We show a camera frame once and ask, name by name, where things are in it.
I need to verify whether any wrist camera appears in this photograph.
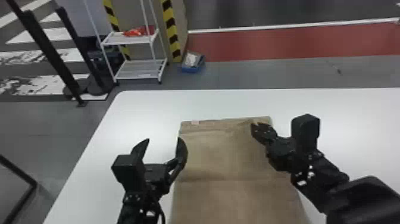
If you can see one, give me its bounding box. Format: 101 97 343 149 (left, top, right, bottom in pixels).
111 153 146 194
290 113 321 155

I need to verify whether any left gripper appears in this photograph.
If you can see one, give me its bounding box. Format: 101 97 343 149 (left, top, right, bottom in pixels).
130 136 189 197

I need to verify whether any beige towel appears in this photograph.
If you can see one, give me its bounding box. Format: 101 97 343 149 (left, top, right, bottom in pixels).
170 116 310 224

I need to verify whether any white shelf trolley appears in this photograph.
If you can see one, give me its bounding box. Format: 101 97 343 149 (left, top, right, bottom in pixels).
83 0 168 85

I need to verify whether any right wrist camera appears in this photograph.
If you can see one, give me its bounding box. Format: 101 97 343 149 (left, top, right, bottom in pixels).
290 113 321 155

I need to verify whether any yellow black striped post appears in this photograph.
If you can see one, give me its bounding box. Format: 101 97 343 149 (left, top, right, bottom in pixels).
160 0 184 64
102 0 132 61

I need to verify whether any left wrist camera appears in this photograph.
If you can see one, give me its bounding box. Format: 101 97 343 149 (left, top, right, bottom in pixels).
111 153 146 194

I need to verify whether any blue basket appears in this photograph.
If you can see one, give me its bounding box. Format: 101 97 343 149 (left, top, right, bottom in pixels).
180 51 206 74

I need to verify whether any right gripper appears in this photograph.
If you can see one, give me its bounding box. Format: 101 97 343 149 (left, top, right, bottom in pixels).
250 122 301 173

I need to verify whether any red snack packet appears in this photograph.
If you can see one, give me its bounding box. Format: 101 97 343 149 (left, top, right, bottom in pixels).
122 26 156 38

